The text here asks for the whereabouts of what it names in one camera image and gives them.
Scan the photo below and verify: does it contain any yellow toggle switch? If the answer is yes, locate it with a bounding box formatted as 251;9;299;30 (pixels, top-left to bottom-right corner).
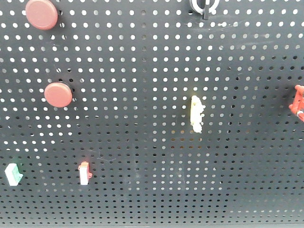
190;95;205;133

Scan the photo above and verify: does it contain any upper red push button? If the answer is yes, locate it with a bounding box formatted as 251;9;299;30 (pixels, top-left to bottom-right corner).
25;0;58;30

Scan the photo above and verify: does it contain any black perforated pegboard panel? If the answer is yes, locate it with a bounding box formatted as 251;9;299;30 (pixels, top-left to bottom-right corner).
0;0;304;228

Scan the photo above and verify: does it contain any lower red push button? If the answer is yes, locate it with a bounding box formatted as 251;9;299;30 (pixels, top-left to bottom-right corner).
44;82;73;107

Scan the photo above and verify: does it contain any black rotary selector switch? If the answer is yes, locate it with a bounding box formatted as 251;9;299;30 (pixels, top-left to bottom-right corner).
189;0;220;20

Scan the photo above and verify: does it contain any white green rocker switch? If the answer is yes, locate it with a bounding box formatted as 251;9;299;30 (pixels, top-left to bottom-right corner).
5;163;23;186

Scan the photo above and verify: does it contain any white red rocker switch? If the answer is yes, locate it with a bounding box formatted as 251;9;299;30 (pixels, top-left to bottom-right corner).
78;161;92;185

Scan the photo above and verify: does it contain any red push button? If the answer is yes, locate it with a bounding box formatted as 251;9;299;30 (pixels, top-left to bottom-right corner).
44;82;73;107
25;0;58;30

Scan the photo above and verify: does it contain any red toggle switch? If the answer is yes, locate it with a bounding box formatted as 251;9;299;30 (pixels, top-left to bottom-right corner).
289;85;304;122

